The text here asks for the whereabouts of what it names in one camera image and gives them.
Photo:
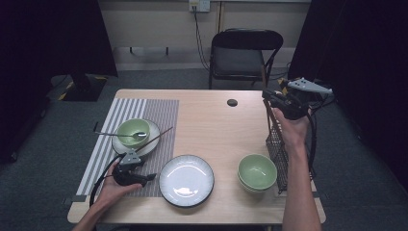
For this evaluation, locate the white wall socket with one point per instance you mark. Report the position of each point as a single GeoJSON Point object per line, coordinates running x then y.
{"type": "Point", "coordinates": [199, 5]}

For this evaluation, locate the dark round table grommet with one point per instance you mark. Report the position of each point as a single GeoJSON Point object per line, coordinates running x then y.
{"type": "Point", "coordinates": [232, 102]}

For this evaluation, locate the black stand base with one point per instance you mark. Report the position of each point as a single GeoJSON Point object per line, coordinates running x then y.
{"type": "Point", "coordinates": [284, 85]}
{"type": "Point", "coordinates": [80, 89]}

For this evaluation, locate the metal spoon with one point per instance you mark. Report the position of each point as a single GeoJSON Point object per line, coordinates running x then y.
{"type": "Point", "coordinates": [112, 134]}

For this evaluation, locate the white plate with black rim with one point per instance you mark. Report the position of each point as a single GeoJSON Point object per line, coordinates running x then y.
{"type": "Point", "coordinates": [154, 142]}
{"type": "Point", "coordinates": [186, 179]}

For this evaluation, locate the dark curtain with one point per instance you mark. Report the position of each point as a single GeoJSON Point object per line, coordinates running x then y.
{"type": "Point", "coordinates": [48, 38]}
{"type": "Point", "coordinates": [362, 64]}

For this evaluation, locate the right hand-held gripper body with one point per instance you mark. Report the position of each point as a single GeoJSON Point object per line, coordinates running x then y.
{"type": "Point", "coordinates": [296, 106]}

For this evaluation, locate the brown chopstick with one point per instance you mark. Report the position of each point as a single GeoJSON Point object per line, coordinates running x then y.
{"type": "Point", "coordinates": [269, 112]}
{"type": "Point", "coordinates": [160, 134]}
{"type": "Point", "coordinates": [275, 126]}
{"type": "Point", "coordinates": [264, 78]}

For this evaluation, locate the person's left hand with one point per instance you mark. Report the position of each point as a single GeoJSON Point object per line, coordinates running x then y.
{"type": "Point", "coordinates": [112, 192]}

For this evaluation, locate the black folding chair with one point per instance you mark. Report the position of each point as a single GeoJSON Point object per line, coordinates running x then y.
{"type": "Point", "coordinates": [239, 57]}

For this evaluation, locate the person's right hand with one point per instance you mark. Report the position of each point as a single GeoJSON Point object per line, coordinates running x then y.
{"type": "Point", "coordinates": [295, 134]}

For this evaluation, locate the grey striped placemat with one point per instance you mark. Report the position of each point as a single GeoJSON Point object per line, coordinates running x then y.
{"type": "Point", "coordinates": [150, 109]}

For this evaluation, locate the green bowl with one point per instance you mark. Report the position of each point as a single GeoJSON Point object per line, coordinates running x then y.
{"type": "Point", "coordinates": [131, 126]}
{"type": "Point", "coordinates": [258, 171]}
{"type": "Point", "coordinates": [247, 189]}

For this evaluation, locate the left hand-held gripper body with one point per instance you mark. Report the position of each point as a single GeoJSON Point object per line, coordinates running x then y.
{"type": "Point", "coordinates": [126, 174]}

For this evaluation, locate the grey tape strip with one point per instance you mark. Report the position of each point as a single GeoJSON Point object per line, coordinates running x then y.
{"type": "Point", "coordinates": [77, 199]}

